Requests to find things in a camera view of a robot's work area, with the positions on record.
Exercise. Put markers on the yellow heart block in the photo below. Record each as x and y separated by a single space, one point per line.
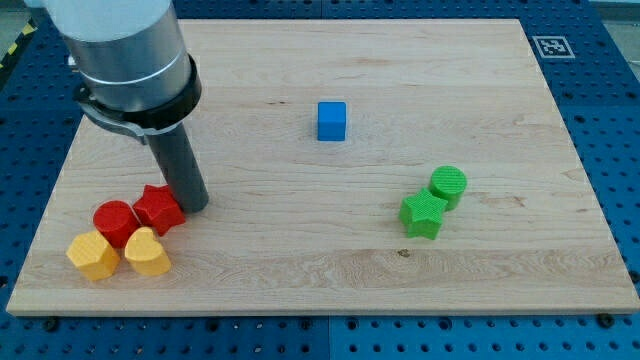
146 254

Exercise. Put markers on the black yellow hazard tape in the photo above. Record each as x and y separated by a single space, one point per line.
18 46

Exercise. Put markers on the red cylinder block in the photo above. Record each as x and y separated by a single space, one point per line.
116 221

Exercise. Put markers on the yellow hexagon block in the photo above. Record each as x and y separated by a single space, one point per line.
93 256

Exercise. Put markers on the red star block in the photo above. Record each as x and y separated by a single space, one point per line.
158 209

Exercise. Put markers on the light wooden board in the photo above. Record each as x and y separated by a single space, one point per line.
298 226

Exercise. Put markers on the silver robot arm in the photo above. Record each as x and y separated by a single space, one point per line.
138 79

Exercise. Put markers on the green cylinder block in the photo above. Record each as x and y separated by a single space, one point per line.
448 183

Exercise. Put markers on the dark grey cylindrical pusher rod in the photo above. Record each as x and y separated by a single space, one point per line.
175 157

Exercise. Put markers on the green star block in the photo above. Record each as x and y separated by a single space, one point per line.
422 214

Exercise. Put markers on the white fiducial marker tag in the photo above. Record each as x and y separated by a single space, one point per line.
553 47

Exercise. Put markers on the blue cube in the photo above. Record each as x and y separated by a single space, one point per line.
331 121

